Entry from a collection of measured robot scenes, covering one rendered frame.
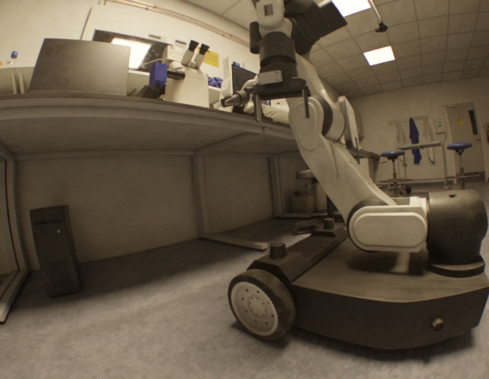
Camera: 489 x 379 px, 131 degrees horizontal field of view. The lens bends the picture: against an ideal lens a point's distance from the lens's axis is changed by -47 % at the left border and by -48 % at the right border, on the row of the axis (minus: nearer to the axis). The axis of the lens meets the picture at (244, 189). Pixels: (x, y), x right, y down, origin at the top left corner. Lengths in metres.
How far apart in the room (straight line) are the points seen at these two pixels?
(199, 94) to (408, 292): 1.03
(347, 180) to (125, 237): 1.43
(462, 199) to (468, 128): 6.01
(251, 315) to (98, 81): 1.19
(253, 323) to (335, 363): 0.25
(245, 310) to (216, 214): 1.42
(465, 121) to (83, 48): 6.88
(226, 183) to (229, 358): 1.69
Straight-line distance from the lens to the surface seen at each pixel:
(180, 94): 0.98
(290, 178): 2.87
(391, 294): 0.49
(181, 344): 0.65
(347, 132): 1.45
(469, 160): 6.47
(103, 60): 1.29
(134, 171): 1.63
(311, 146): 0.58
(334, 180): 0.61
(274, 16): 0.56
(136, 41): 1.93
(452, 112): 6.55
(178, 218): 1.75
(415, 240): 0.54
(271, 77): 0.44
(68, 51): 1.32
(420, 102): 6.57
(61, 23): 2.30
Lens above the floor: 0.42
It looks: 1 degrees down
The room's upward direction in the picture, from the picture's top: 5 degrees counter-clockwise
